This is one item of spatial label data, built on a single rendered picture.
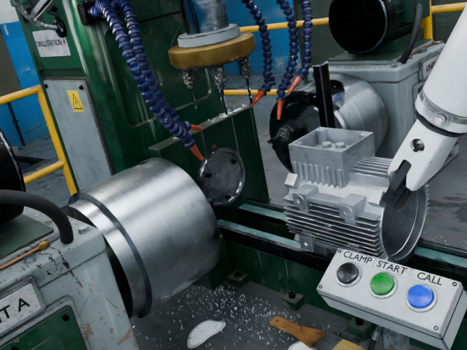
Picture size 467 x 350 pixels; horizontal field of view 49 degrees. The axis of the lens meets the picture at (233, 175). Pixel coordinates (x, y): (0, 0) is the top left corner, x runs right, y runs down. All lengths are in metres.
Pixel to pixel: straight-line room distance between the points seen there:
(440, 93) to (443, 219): 0.70
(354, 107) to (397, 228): 0.36
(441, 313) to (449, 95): 0.27
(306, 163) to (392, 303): 0.36
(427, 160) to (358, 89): 0.59
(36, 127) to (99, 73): 5.52
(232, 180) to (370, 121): 0.36
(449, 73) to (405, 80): 0.70
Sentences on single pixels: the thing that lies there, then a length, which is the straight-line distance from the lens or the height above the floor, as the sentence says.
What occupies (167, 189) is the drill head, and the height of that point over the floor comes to 1.14.
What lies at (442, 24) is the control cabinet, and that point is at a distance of 4.11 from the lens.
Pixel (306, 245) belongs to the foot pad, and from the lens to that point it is 0.97.
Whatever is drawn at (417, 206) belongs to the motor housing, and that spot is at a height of 1.00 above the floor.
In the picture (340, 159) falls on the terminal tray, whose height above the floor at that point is 1.13.
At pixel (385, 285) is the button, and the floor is 1.07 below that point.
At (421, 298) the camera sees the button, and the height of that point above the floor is 1.07.
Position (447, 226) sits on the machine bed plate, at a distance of 1.33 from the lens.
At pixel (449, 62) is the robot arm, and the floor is 1.31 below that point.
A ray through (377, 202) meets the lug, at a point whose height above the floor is 1.08.
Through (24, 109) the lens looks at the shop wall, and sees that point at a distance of 6.56.
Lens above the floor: 1.46
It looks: 22 degrees down
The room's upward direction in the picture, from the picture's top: 12 degrees counter-clockwise
